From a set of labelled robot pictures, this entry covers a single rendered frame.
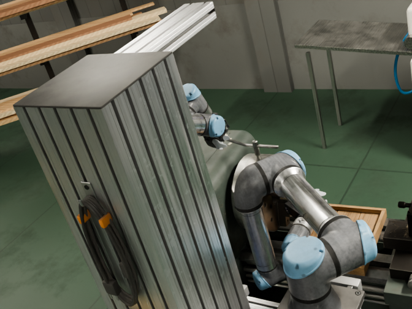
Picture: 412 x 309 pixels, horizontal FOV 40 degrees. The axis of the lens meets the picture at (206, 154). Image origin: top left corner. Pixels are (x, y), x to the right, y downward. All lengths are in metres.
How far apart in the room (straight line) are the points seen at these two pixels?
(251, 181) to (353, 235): 0.42
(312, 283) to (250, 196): 0.43
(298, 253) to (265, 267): 0.51
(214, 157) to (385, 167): 2.21
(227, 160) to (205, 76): 3.92
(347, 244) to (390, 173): 2.72
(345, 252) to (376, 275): 0.67
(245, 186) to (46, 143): 0.83
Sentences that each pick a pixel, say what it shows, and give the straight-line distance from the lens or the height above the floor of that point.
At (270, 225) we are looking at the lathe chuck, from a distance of 2.33.
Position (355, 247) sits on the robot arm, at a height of 1.36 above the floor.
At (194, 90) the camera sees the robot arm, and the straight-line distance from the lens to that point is 2.02.
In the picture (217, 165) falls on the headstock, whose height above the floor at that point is 1.25.
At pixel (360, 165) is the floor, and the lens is 4.42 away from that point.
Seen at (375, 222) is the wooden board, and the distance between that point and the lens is 2.44.
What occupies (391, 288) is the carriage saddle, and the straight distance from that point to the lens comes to 2.11.
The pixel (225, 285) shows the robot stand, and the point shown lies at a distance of 1.49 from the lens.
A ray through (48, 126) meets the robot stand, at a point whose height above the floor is 1.98.
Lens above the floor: 2.41
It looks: 29 degrees down
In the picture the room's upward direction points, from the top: 17 degrees counter-clockwise
